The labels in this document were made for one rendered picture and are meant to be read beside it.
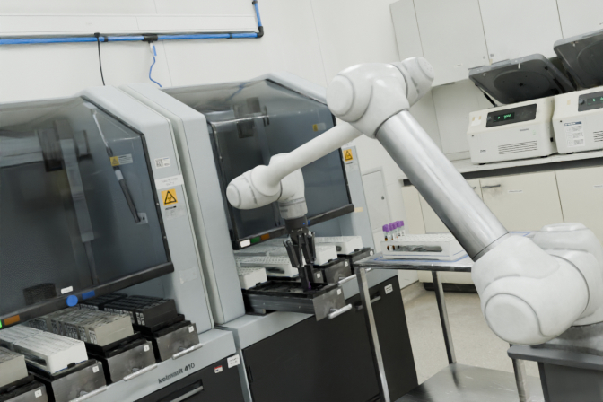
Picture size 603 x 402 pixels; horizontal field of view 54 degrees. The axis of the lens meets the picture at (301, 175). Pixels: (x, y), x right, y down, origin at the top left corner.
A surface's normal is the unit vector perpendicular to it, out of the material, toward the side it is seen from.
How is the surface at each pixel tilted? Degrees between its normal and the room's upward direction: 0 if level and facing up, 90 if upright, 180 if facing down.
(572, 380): 90
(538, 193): 90
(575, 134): 90
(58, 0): 90
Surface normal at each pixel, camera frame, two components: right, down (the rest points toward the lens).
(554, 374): -0.71, 0.18
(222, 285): 0.67, -0.10
